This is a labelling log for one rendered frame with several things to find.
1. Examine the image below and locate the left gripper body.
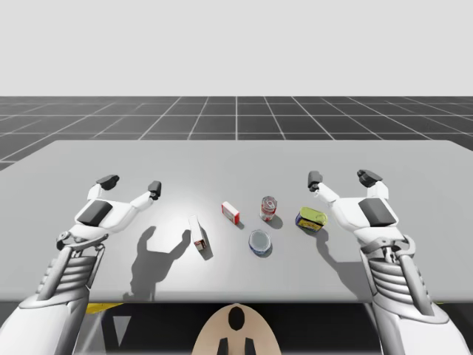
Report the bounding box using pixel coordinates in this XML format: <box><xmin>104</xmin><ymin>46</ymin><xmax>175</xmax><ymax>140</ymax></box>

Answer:
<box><xmin>69</xmin><ymin>196</ymin><xmax>135</xmax><ymax>243</ymax></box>

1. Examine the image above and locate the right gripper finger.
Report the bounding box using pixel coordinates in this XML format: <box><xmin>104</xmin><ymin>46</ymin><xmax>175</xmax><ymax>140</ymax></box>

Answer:
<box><xmin>307</xmin><ymin>170</ymin><xmax>340</xmax><ymax>210</ymax></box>
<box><xmin>356</xmin><ymin>169</ymin><xmax>389</xmax><ymax>200</ymax></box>

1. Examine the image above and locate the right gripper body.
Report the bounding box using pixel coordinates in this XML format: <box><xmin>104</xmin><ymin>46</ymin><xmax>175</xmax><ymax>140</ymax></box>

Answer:
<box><xmin>330</xmin><ymin>196</ymin><xmax>404</xmax><ymax>242</ymax></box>

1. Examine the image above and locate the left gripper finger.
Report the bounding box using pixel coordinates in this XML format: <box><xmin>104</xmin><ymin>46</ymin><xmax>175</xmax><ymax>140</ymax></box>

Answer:
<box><xmin>87</xmin><ymin>175</ymin><xmax>120</xmax><ymax>203</ymax></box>
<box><xmin>127</xmin><ymin>180</ymin><xmax>163</xmax><ymax>216</ymax></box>

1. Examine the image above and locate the green and blue rectangular can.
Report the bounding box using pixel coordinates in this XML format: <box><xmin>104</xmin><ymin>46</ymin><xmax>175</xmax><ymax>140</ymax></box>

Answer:
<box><xmin>294</xmin><ymin>206</ymin><xmax>329</xmax><ymax>234</ymax></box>

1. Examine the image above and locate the red and white can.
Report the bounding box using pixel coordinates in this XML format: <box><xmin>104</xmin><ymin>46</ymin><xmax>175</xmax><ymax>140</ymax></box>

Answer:
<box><xmin>259</xmin><ymin>196</ymin><xmax>278</xmax><ymax>222</ymax></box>

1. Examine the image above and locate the blue flat can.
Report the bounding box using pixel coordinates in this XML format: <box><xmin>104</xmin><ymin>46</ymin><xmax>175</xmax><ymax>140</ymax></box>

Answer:
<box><xmin>248</xmin><ymin>229</ymin><xmax>273</xmax><ymax>257</ymax></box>

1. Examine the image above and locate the red and white carton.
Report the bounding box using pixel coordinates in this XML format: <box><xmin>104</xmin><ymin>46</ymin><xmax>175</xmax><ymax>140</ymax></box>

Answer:
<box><xmin>188</xmin><ymin>214</ymin><xmax>206</xmax><ymax>252</ymax></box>

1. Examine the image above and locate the tan robot part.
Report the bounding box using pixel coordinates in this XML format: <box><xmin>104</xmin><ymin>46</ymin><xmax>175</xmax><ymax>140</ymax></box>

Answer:
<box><xmin>191</xmin><ymin>302</ymin><xmax>282</xmax><ymax>355</ymax></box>

